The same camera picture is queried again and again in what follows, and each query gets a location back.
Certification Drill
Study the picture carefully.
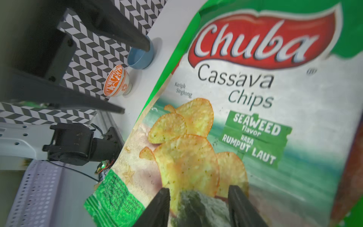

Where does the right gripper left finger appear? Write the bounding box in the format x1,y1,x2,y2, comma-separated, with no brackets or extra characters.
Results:
133,188,171,227

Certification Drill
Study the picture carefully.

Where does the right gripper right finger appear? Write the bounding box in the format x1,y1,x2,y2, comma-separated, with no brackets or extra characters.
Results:
228,185,268,227

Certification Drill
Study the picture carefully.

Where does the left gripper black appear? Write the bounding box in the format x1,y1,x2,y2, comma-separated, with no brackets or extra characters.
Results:
1,0,150,114

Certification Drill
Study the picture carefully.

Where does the green plastic basket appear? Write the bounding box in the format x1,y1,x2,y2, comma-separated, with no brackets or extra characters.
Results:
136,0,363,227

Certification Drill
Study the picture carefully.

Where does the green red Chuba bag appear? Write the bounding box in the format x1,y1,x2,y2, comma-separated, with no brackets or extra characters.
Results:
83,0,363,227

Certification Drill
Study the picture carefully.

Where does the red orange snack bag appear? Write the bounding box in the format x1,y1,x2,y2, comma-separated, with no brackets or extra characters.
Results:
329,120,363,227

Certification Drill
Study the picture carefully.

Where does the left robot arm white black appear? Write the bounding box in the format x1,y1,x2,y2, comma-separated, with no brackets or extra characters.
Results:
1,1,151,166

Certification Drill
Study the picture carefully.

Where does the orange patterned bowl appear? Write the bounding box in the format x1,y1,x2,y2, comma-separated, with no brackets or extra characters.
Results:
103,65,132,97

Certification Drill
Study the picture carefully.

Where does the blue bowl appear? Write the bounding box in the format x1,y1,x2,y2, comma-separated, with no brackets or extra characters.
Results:
127,36,155,70

